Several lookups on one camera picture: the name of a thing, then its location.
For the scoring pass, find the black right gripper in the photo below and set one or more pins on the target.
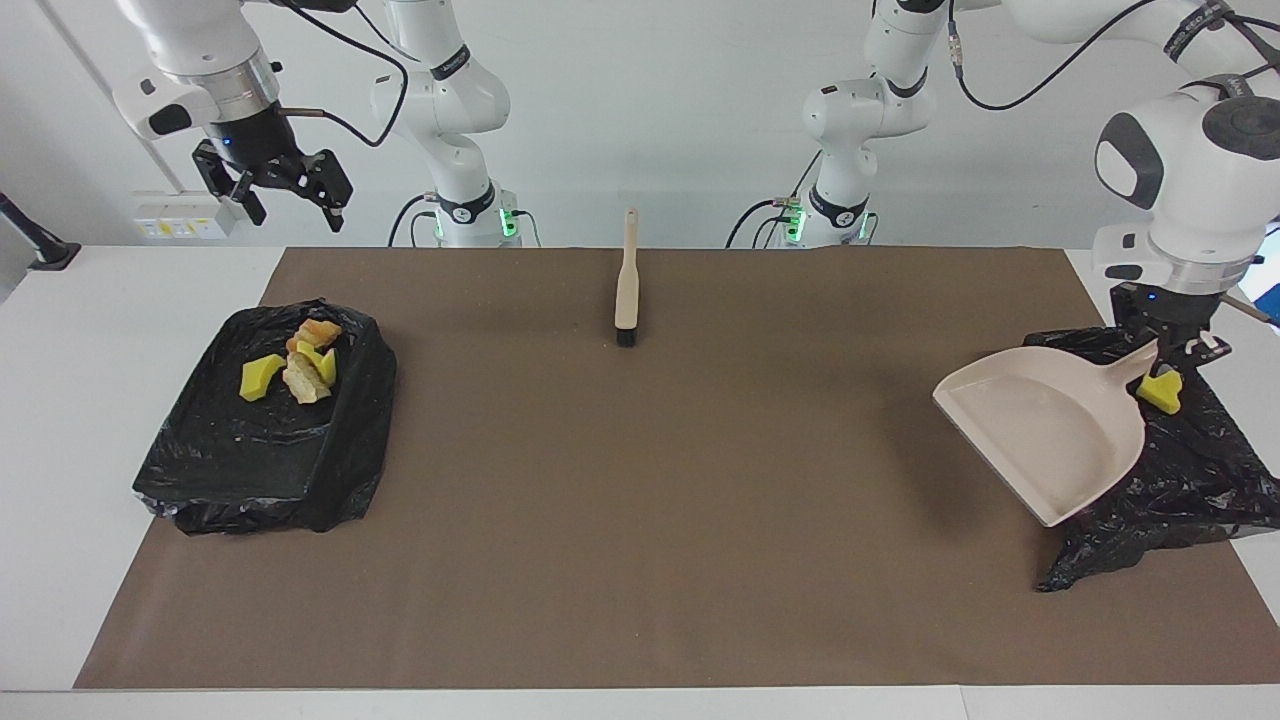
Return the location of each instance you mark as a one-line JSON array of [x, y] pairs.
[[258, 145]]

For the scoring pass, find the black clamp stand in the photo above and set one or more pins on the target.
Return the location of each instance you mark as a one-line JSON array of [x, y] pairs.
[[50, 255]]

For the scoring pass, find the orange striped bread piece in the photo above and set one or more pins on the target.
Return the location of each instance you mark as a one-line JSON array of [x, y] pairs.
[[320, 332]]

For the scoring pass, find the yellow wedge sponge piece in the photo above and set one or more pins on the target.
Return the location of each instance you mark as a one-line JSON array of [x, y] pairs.
[[328, 368]]

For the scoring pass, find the pink bin with black bag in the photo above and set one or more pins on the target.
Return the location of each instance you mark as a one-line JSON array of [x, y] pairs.
[[1190, 480]]

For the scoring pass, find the bin lined with black bag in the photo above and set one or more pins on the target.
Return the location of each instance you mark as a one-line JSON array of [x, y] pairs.
[[260, 450]]

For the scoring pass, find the beige plastic dustpan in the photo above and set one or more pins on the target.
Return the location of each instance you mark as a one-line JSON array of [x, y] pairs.
[[1050, 430]]

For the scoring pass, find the yellow notched sponge piece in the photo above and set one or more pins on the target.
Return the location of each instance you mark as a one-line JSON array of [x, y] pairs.
[[260, 378]]

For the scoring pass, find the white wall socket box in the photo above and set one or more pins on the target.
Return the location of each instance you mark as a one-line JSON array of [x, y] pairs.
[[175, 225]]

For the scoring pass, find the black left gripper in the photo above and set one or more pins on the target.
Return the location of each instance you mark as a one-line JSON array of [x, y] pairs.
[[1165, 312]]

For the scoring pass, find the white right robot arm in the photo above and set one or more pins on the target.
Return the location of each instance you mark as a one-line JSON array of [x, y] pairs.
[[450, 100]]

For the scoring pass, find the beige hand brush black bristles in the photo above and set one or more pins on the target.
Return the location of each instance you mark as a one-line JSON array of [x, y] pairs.
[[627, 290]]

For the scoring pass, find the pale crusty bread piece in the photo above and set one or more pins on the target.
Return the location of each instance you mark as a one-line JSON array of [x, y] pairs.
[[303, 385]]

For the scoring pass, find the brown paper table mat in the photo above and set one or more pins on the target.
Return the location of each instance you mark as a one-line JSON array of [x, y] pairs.
[[640, 630]]

